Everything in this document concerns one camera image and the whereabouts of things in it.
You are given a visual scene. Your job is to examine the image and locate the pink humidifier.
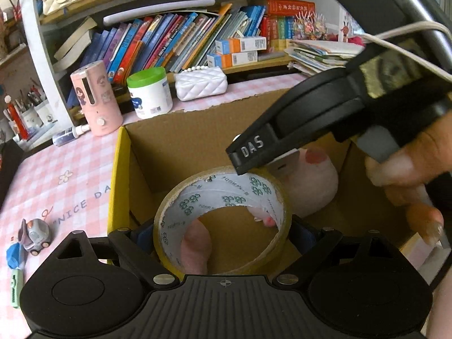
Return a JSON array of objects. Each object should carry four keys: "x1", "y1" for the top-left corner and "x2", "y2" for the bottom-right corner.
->
[{"x1": 70, "y1": 60, "x2": 123, "y2": 136}]

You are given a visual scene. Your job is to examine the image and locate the pink plush chick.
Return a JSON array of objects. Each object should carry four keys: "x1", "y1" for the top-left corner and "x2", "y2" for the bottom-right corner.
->
[{"x1": 181, "y1": 219, "x2": 213, "y2": 275}]

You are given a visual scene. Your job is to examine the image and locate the bunch of pens and brushes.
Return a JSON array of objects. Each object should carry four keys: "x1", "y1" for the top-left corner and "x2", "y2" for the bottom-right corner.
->
[{"x1": 3, "y1": 85, "x2": 46, "y2": 114}]

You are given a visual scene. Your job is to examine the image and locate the white cable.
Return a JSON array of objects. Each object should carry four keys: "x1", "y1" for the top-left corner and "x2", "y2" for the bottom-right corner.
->
[{"x1": 364, "y1": 21, "x2": 452, "y2": 85}]

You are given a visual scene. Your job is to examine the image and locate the orange blue medicine box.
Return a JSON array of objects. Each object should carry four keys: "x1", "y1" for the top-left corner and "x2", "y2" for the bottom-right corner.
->
[
  {"x1": 207, "y1": 51, "x2": 258, "y2": 69},
  {"x1": 215, "y1": 36, "x2": 267, "y2": 54}
]

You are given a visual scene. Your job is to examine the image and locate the small spray bottle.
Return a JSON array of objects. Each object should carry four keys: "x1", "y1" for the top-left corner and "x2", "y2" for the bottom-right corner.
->
[{"x1": 53, "y1": 124, "x2": 90, "y2": 147}]

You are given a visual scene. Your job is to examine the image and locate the grey toy car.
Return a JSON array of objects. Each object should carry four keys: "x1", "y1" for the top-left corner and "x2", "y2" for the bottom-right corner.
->
[{"x1": 17, "y1": 218, "x2": 54, "y2": 257}]

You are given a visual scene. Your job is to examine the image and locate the row of colourful books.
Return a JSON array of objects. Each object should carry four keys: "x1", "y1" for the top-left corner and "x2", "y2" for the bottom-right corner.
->
[{"x1": 71, "y1": 5, "x2": 267, "y2": 82}]

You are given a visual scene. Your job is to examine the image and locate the white jar green lid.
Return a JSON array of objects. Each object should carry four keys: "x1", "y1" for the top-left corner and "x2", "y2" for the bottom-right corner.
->
[{"x1": 126, "y1": 67, "x2": 173, "y2": 119}]

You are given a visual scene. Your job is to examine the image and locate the thick cream-paged book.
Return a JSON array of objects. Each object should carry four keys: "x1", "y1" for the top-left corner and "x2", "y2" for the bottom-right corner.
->
[
  {"x1": 58, "y1": 17, "x2": 97, "y2": 60},
  {"x1": 53, "y1": 47, "x2": 82, "y2": 72}
]

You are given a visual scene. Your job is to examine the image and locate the red boxed book set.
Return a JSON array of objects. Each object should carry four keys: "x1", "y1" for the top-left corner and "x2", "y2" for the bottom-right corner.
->
[{"x1": 266, "y1": 0, "x2": 316, "y2": 41}]

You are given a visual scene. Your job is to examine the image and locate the stack of papers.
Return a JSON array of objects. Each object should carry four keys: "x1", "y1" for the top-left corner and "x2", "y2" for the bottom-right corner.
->
[{"x1": 285, "y1": 39, "x2": 366, "y2": 76}]

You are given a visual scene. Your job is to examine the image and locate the person's pink garment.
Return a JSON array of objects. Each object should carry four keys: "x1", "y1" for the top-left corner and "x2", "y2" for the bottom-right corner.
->
[{"x1": 427, "y1": 277, "x2": 452, "y2": 339}]

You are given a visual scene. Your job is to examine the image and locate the person's right hand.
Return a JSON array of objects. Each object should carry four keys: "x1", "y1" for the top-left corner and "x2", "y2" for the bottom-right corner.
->
[{"x1": 365, "y1": 111, "x2": 452, "y2": 247}]

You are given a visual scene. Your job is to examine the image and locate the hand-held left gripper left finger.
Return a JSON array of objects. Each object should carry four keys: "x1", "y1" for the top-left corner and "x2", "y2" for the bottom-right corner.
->
[{"x1": 53, "y1": 218, "x2": 178, "y2": 288}]

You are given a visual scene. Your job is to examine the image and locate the colourful paper craft bundle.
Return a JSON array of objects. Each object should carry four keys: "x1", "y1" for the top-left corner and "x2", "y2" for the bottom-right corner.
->
[{"x1": 293, "y1": 12, "x2": 329, "y2": 41}]

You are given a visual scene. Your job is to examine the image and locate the white wooden bookshelf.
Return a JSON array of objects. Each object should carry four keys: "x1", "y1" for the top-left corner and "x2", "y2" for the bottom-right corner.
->
[{"x1": 18, "y1": 0, "x2": 340, "y2": 142}]

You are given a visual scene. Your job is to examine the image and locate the reindeer picture card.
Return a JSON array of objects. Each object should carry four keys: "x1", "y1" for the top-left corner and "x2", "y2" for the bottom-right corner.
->
[{"x1": 339, "y1": 7, "x2": 365, "y2": 43}]

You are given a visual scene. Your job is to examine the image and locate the yellow cardboard box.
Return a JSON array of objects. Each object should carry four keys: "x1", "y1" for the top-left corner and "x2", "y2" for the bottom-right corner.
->
[{"x1": 107, "y1": 88, "x2": 442, "y2": 276}]

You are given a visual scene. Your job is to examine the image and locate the mint green eraser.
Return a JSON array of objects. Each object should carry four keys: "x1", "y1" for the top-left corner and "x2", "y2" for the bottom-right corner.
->
[{"x1": 9, "y1": 268, "x2": 25, "y2": 308}]

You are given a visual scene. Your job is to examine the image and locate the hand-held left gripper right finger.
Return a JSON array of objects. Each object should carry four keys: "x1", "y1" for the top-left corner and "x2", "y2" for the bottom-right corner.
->
[{"x1": 273, "y1": 218, "x2": 400, "y2": 288}]

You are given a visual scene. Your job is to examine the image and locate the pink plush pig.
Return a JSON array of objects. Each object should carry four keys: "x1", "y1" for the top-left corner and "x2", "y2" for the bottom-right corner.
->
[{"x1": 251, "y1": 146, "x2": 340, "y2": 227}]

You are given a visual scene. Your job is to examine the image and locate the white quilted small purse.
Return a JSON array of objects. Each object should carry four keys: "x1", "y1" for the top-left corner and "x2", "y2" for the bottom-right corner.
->
[{"x1": 175, "y1": 65, "x2": 227, "y2": 101}]

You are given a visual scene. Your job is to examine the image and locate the clear packing tape roll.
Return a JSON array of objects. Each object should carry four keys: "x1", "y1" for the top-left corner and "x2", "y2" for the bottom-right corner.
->
[{"x1": 153, "y1": 165, "x2": 293, "y2": 277}]

